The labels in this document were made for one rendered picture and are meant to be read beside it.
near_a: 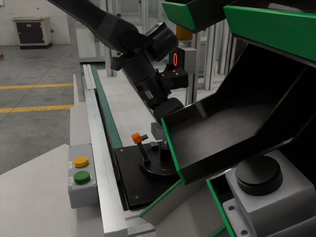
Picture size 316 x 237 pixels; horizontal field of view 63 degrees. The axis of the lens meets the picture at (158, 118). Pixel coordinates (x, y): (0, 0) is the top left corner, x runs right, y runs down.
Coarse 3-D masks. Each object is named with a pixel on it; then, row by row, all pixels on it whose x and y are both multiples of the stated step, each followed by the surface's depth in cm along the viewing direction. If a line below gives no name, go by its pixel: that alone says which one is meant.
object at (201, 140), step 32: (256, 64) 37; (288, 64) 37; (224, 96) 38; (256, 96) 36; (288, 96) 25; (192, 128) 37; (224, 128) 33; (256, 128) 30; (288, 128) 27; (192, 160) 31; (224, 160) 27
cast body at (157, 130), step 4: (156, 120) 64; (152, 124) 63; (156, 124) 63; (152, 128) 63; (156, 128) 61; (160, 128) 61; (152, 132) 64; (156, 132) 61; (160, 132) 61; (164, 132) 61; (156, 136) 61; (160, 136) 62; (164, 136) 62; (156, 140) 62
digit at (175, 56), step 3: (174, 51) 77; (177, 51) 74; (174, 54) 77; (177, 54) 75; (174, 57) 77; (177, 57) 75; (174, 60) 78; (177, 60) 75; (174, 63) 78; (177, 63) 76; (177, 66) 76
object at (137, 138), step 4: (132, 136) 62; (136, 136) 61; (140, 136) 61; (144, 136) 63; (136, 140) 61; (140, 140) 62; (140, 144) 63; (140, 148) 63; (144, 152) 64; (144, 156) 64
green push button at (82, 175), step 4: (80, 172) 65; (84, 172) 65; (88, 172) 65; (76, 176) 63; (80, 176) 63; (84, 176) 63; (88, 176) 64; (76, 180) 62; (80, 180) 62; (84, 180) 63; (88, 180) 64
